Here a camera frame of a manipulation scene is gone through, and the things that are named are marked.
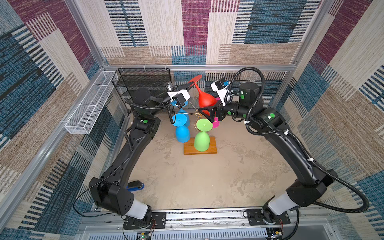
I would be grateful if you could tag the red wine glass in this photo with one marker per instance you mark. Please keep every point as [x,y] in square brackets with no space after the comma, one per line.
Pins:
[205,99]

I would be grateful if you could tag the green wine glass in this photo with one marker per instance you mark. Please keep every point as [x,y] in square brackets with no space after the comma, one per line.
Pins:
[202,139]

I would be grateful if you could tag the magenta wine glass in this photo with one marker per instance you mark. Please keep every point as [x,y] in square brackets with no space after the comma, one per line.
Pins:
[216,122]

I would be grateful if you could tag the white mesh wall basket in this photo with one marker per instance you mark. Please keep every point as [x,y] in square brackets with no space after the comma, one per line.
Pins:
[87,112]

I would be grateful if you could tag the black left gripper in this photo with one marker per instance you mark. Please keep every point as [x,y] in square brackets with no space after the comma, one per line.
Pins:
[168,89]

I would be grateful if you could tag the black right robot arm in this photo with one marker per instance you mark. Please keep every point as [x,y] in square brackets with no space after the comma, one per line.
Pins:
[312,179]

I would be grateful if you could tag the blue black stapler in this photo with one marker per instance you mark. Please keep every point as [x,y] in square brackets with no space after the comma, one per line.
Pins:
[135,186]

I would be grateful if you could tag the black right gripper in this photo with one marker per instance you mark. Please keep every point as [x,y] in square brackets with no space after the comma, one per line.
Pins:
[218,109]

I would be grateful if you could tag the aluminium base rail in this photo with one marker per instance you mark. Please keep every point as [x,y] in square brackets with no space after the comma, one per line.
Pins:
[311,223]

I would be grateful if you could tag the blue wine glass front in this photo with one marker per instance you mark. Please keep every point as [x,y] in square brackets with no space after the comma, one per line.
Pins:
[182,132]

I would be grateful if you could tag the blue wine glass rear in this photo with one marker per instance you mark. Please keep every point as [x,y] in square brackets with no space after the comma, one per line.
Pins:
[183,112]

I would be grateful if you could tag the blue wine glass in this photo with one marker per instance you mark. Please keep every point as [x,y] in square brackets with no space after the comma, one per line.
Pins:
[183,112]
[182,132]

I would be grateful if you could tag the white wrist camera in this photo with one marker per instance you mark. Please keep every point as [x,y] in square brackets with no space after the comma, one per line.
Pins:
[222,88]
[179,98]

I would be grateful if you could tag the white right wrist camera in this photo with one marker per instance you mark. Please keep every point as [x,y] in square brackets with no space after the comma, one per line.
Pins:
[222,88]

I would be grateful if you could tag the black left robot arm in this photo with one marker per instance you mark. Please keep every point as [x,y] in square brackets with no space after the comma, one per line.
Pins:
[110,190]

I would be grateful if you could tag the black mesh wall shelf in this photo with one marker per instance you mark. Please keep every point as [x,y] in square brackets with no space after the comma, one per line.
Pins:
[142,87]

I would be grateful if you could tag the gold wire glass rack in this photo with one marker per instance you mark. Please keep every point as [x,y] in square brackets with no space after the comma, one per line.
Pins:
[196,112]

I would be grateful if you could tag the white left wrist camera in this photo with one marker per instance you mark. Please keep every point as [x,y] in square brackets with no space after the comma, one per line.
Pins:
[179,98]

